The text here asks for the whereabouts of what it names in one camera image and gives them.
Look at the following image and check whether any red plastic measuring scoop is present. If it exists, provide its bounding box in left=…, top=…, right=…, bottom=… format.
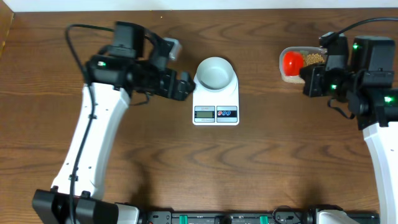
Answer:
left=282, top=51, right=304, bottom=77

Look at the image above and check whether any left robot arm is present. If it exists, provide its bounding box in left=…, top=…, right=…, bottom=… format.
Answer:
left=32, top=21, right=195, bottom=223

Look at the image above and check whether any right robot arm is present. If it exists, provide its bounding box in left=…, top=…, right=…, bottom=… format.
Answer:
left=299, top=32, right=397, bottom=223

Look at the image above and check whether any grey round bowl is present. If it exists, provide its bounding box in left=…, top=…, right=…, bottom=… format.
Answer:
left=195, top=57, right=236, bottom=90

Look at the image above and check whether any white digital kitchen scale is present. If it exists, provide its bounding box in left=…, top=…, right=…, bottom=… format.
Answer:
left=192, top=73, right=240, bottom=126

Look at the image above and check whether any soybeans pile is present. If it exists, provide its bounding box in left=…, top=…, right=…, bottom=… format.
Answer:
left=301, top=52, right=325, bottom=67

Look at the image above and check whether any clear plastic container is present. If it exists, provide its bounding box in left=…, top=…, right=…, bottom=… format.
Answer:
left=279, top=47, right=326, bottom=84

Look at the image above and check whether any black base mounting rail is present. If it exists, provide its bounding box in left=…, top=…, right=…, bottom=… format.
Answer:
left=137, top=210, right=303, bottom=224

